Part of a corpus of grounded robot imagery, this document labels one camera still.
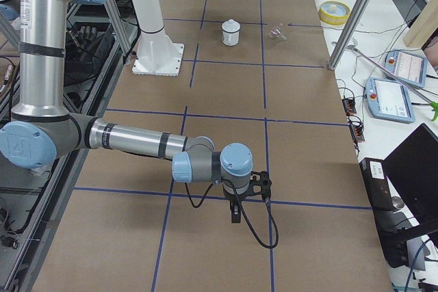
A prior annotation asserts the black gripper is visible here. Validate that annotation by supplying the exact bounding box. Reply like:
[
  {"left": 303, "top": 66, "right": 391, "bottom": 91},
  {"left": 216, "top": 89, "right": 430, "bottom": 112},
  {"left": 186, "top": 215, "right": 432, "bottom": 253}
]
[{"left": 224, "top": 191, "right": 245, "bottom": 224}]

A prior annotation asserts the white enamel mug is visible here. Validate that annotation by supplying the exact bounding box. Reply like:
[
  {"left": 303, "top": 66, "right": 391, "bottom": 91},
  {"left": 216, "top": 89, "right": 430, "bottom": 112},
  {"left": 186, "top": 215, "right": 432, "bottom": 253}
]
[{"left": 222, "top": 25, "right": 240, "bottom": 47}]

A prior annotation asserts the clear plastic funnel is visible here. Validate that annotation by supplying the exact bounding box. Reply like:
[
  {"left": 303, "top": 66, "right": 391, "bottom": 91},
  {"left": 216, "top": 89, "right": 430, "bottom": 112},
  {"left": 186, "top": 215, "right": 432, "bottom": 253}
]
[{"left": 268, "top": 24, "right": 287, "bottom": 42}]

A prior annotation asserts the white mug lid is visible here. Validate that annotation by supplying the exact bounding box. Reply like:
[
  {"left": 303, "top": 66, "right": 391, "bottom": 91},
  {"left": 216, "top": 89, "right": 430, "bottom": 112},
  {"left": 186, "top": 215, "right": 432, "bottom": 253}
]
[{"left": 222, "top": 19, "right": 240, "bottom": 34}]

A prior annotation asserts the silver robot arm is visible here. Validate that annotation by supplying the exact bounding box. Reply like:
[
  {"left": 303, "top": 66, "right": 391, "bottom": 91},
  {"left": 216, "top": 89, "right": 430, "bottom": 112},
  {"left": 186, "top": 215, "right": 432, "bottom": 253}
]
[{"left": 1, "top": 0, "right": 253, "bottom": 223}]

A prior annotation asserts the black computer box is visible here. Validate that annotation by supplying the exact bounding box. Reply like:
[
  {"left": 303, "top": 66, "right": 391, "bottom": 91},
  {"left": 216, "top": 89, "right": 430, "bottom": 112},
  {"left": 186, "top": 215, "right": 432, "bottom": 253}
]
[{"left": 359, "top": 157, "right": 426, "bottom": 271}]

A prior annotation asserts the black monitor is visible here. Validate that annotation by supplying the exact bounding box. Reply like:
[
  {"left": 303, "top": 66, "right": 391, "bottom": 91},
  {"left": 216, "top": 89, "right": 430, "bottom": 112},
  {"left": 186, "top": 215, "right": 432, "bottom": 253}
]
[{"left": 383, "top": 123, "right": 437, "bottom": 245}]

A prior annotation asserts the near blue teach pendant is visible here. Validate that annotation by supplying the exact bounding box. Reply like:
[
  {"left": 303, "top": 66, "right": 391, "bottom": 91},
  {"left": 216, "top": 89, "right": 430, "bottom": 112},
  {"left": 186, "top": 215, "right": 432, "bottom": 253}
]
[{"left": 365, "top": 77, "right": 415, "bottom": 123}]

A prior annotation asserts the blue teach pendant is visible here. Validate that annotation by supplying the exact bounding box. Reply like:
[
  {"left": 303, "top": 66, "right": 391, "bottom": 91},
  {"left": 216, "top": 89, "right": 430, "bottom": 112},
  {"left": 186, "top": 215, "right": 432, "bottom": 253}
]
[
  {"left": 384, "top": 50, "right": 428, "bottom": 88},
  {"left": 365, "top": 77, "right": 415, "bottom": 123}
]

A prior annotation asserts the yellow tape roll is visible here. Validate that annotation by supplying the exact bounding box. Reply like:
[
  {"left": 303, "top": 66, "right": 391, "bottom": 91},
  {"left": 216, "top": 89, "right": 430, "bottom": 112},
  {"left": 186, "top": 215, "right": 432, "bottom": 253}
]
[{"left": 318, "top": 1, "right": 351, "bottom": 26}]

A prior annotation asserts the far blue teach pendant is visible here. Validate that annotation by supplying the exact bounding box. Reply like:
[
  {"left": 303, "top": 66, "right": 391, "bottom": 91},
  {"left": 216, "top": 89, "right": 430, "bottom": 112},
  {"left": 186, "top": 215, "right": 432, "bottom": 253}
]
[{"left": 384, "top": 50, "right": 428, "bottom": 88}]

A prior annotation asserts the metal reacher grabber tool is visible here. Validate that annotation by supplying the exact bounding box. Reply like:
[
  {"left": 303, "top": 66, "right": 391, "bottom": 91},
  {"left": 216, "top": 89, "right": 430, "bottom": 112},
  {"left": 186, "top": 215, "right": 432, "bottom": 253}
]
[{"left": 346, "top": 43, "right": 437, "bottom": 121}]

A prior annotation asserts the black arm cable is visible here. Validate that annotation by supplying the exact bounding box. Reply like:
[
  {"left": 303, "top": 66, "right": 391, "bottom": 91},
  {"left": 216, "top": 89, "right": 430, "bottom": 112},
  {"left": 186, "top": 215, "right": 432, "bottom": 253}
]
[{"left": 183, "top": 177, "right": 280, "bottom": 249}]

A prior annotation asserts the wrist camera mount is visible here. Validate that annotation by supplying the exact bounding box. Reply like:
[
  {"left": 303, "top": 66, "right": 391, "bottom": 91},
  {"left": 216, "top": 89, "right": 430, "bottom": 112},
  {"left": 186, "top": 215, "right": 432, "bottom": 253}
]
[{"left": 247, "top": 171, "right": 272, "bottom": 202}]

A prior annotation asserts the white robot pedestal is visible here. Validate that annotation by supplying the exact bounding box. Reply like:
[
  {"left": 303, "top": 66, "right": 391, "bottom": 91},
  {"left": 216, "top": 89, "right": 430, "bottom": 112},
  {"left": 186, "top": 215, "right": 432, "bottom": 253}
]
[{"left": 132, "top": 0, "right": 184, "bottom": 77}]

